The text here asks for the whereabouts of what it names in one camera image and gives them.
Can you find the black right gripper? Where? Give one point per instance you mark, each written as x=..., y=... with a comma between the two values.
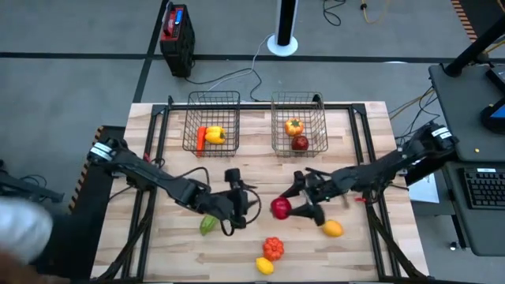
x=325, y=185

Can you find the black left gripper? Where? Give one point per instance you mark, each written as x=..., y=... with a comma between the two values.
x=223, y=203

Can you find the red strawberry with green top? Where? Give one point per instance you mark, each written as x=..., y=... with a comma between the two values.
x=280, y=208

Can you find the pale green cucumber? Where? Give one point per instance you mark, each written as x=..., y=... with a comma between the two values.
x=207, y=225

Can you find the yellow-orange mango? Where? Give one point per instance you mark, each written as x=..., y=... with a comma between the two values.
x=332, y=228

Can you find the dark red apple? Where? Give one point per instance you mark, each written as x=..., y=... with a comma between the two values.
x=300, y=143

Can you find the yellow bell pepper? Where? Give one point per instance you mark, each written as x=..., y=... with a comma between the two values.
x=215, y=135

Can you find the orange carrot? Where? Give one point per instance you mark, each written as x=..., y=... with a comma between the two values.
x=201, y=140

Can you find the orange persimmon with green calyx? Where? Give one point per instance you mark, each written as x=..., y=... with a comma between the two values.
x=294, y=127

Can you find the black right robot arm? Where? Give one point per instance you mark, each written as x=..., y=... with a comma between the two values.
x=386, y=165

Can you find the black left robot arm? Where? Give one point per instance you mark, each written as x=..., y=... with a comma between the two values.
x=158, y=179

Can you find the yellow lemon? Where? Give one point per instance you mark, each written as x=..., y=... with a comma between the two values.
x=264, y=265

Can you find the white paper sheet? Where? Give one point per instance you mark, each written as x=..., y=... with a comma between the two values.
x=426, y=191

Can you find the black platform with hazard stripes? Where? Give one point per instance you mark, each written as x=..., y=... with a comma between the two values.
x=79, y=236
x=485, y=16

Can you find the red and black case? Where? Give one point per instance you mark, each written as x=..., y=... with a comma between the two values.
x=177, y=43

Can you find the grey desk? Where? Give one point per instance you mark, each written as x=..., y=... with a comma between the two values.
x=457, y=118

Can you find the black pole white round base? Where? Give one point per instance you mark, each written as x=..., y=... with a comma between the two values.
x=286, y=23

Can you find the black keyboard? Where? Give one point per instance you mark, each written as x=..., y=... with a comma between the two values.
x=487, y=189

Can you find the black round monitor base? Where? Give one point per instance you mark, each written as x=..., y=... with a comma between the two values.
x=493, y=122

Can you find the black floor stand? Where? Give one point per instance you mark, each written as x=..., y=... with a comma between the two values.
x=31, y=189

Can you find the person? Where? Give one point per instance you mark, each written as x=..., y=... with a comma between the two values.
x=21, y=229

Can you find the black slanted pole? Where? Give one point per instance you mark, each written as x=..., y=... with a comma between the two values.
x=473, y=49

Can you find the black table frame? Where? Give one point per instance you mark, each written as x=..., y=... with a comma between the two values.
x=256, y=107

